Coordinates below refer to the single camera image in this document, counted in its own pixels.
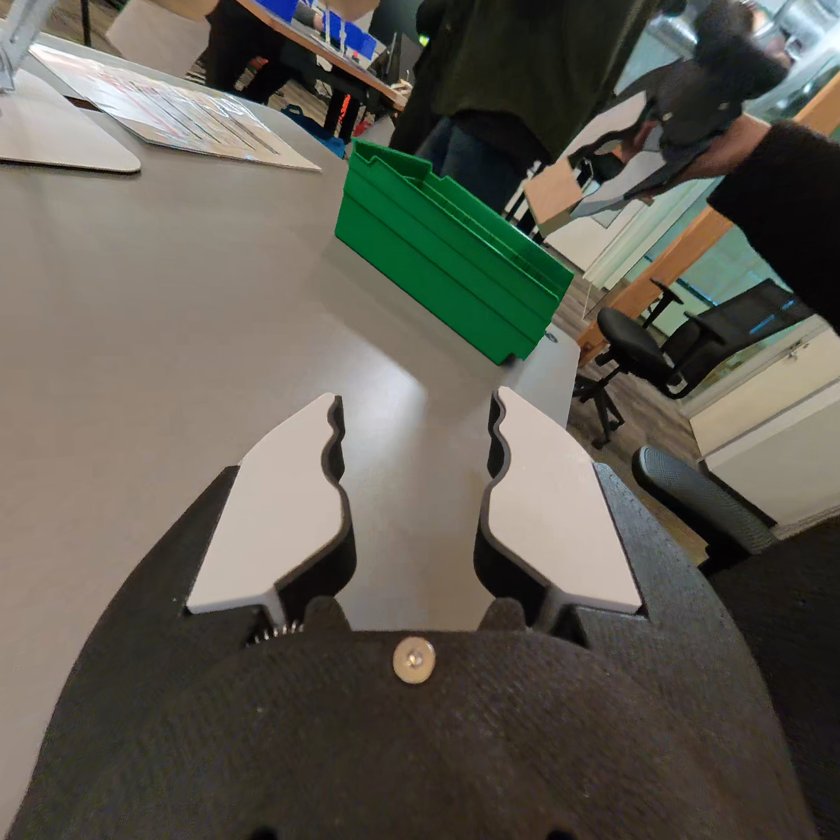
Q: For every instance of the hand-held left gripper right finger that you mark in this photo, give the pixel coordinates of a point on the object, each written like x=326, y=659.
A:
x=558, y=512

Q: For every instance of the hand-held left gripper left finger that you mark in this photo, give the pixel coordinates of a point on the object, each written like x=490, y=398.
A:
x=275, y=512

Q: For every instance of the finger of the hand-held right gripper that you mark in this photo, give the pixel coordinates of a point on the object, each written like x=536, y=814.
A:
x=610, y=128
x=610, y=200

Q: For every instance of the green plastic bin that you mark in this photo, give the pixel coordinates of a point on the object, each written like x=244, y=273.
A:
x=446, y=262

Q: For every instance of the person's right forearm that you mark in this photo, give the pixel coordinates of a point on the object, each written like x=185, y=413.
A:
x=787, y=197

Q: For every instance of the person's right hand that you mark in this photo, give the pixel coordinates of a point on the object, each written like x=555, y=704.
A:
x=735, y=148

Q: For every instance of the black office chair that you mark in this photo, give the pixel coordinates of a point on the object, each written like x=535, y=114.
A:
x=630, y=334

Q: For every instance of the white low cabinet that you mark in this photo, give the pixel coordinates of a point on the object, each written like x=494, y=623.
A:
x=774, y=420

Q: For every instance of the blue tote bag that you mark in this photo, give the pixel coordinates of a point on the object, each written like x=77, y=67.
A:
x=308, y=128

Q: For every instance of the laminated paper sheet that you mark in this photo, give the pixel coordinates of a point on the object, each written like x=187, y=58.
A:
x=184, y=111

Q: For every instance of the white tablet stand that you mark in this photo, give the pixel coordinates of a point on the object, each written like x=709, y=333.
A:
x=52, y=131

